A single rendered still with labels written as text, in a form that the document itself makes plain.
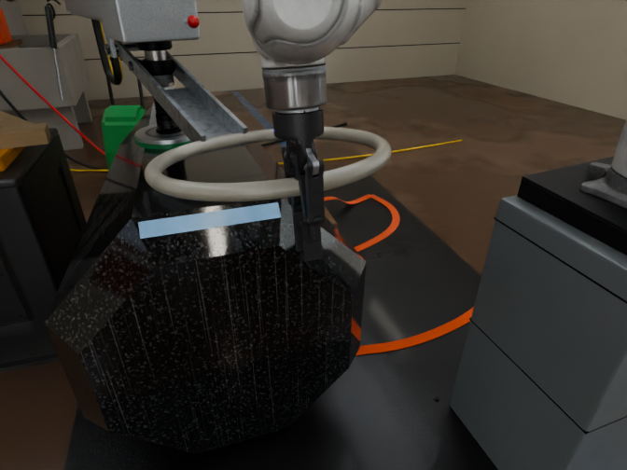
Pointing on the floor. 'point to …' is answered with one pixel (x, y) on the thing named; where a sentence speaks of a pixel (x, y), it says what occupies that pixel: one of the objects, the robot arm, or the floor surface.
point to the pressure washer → (119, 123)
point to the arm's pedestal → (547, 348)
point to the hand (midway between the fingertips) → (307, 236)
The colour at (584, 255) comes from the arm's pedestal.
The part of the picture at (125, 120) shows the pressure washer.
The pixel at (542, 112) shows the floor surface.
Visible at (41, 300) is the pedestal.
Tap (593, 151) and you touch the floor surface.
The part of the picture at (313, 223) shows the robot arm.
